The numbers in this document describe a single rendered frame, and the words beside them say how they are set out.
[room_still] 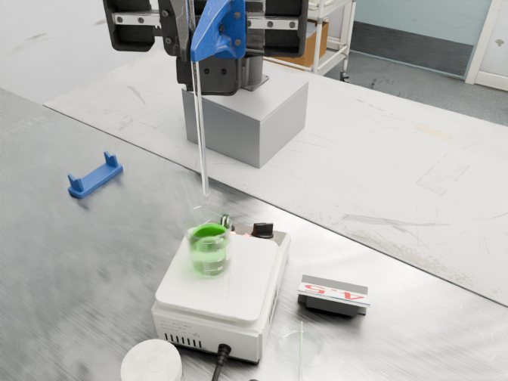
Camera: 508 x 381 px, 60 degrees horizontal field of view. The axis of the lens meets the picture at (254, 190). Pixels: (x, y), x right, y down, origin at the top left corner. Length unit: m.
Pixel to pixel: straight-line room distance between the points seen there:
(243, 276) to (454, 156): 0.54
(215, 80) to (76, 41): 1.73
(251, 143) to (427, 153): 0.35
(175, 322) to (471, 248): 0.45
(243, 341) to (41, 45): 1.74
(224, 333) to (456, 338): 0.29
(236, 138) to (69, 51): 1.45
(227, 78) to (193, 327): 0.27
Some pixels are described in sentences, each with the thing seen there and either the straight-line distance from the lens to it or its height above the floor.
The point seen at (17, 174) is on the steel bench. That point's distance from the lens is 0.91.
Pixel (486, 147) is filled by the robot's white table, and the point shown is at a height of 0.90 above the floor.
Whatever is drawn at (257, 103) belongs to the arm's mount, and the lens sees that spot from 0.80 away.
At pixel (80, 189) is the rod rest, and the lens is 0.80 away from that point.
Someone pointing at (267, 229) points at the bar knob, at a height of 0.96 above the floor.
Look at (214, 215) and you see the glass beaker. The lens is 0.51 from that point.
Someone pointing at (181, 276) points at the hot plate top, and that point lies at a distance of 0.52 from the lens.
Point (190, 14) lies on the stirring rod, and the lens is 0.37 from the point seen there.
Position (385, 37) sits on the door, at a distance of 3.55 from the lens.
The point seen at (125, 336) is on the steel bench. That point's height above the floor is 0.90.
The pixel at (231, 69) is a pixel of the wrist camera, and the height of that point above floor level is 1.20.
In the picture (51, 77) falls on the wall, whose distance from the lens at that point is 2.13.
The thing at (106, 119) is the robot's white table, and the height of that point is 0.90.
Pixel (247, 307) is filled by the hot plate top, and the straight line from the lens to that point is 0.49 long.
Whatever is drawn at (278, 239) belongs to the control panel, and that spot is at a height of 0.95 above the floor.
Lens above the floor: 1.39
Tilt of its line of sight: 40 degrees down
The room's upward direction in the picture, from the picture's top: straight up
